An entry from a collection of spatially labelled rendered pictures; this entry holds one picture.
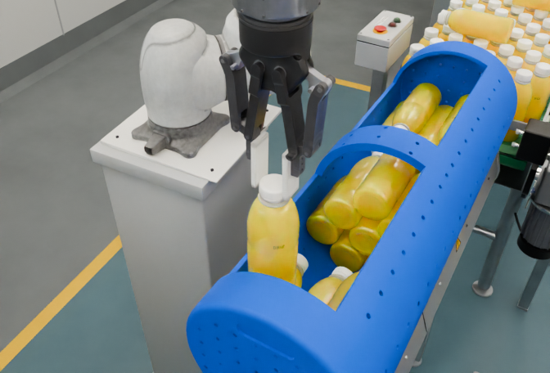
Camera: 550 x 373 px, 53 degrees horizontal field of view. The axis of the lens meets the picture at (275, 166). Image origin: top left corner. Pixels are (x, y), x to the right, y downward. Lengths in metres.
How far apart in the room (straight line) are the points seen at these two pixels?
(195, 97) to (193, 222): 0.30
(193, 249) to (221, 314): 0.69
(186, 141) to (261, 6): 0.82
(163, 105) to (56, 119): 2.23
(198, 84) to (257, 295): 0.64
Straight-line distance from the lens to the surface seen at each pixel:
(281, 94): 0.59
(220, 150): 1.31
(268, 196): 0.68
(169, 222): 1.40
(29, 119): 3.54
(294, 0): 0.52
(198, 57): 1.23
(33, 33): 3.95
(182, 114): 1.27
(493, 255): 2.27
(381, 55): 1.65
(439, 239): 0.92
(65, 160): 3.12
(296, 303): 0.71
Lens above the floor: 1.79
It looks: 39 degrees down
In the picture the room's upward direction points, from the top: straight up
